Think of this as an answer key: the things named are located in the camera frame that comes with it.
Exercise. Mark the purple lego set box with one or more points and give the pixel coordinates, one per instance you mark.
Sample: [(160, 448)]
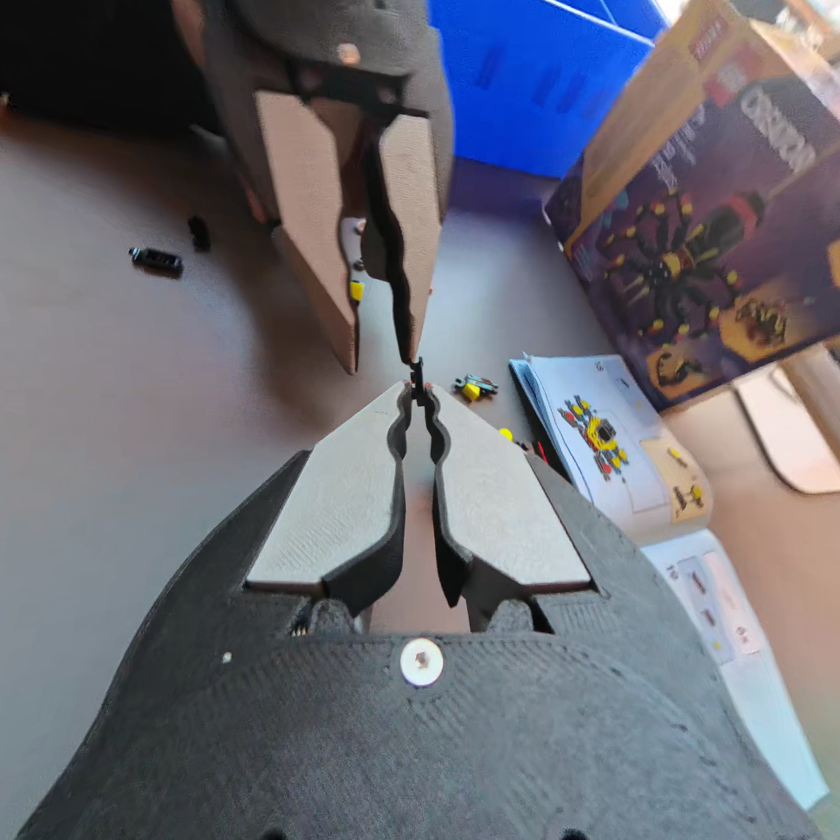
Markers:
[(709, 216)]

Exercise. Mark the blue plastic bin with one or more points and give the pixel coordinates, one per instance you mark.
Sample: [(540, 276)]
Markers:
[(538, 85)]

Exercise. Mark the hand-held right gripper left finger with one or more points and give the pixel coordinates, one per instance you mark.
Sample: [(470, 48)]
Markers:
[(338, 505)]

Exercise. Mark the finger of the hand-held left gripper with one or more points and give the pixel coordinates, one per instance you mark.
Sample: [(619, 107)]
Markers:
[(302, 197), (417, 197)]

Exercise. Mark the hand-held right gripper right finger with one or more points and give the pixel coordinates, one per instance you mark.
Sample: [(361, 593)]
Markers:
[(502, 518)]

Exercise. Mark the long black lego piece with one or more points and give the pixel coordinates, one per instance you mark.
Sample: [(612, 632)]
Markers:
[(156, 261)]

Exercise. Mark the white curved furniture base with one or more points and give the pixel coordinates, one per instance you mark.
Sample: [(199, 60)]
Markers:
[(787, 453)]

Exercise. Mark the yellow lego spider body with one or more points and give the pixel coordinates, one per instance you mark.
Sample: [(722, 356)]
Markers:
[(506, 434)]

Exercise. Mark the yellow black lego leg assembly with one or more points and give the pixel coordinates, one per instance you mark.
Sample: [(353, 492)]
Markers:
[(474, 387)]

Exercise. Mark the short black lego piece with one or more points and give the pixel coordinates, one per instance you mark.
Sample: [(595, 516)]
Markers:
[(199, 233)]

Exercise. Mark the small yellow black lego piece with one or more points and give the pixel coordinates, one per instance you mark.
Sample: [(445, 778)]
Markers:
[(357, 291)]

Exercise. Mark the lego instruction booklet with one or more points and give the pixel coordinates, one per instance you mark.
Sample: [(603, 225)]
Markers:
[(604, 472)]

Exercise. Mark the black lego leg piece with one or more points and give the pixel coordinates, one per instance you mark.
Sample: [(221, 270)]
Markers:
[(417, 380)]

